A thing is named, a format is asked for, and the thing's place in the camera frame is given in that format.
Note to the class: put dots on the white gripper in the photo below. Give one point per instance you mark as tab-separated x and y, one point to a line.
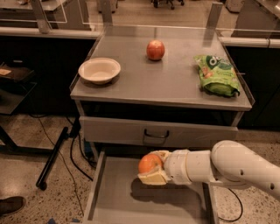
176	167

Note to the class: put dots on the orange fruit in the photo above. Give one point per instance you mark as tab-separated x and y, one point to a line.
149	162

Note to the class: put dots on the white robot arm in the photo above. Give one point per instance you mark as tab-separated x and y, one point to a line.
228	164

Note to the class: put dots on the open grey middle drawer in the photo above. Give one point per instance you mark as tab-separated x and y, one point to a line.
117	196

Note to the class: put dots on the grey top drawer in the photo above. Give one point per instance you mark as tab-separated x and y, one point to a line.
182	135

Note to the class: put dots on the grey metal cabinet counter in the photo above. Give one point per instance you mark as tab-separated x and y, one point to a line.
166	90

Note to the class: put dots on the green chip bag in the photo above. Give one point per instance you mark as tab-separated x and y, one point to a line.
217	75

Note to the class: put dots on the white bowl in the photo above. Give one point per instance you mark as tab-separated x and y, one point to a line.
99	70

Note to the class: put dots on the red apple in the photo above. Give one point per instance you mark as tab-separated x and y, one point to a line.
155	50

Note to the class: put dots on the black stand leg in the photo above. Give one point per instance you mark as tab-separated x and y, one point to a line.
41	182

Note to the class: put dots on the dark shoe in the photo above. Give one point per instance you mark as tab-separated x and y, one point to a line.
11	205

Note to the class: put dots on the dark side table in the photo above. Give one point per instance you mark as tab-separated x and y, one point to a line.
10	100

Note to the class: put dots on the dark box with label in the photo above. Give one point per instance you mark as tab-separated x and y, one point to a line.
15	74

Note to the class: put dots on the black drawer handle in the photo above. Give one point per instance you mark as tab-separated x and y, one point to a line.
165	135

